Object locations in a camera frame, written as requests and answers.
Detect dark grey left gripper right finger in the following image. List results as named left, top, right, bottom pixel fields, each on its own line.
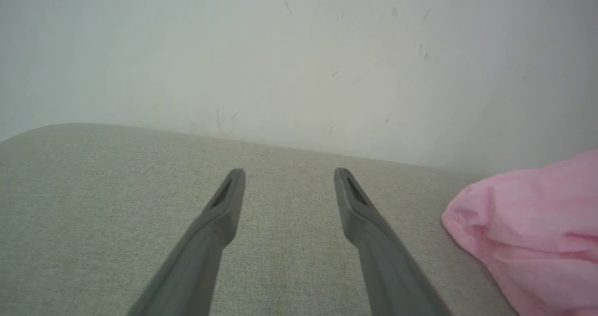
left=334, top=168, right=453, bottom=316

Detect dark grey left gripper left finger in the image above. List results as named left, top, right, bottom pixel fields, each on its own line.
left=127, top=168, right=246, bottom=316

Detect pink garment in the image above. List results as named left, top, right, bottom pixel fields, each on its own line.
left=441, top=150, right=598, bottom=316

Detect beige fabric sofa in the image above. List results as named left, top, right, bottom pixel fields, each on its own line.
left=0, top=123, right=520, bottom=316

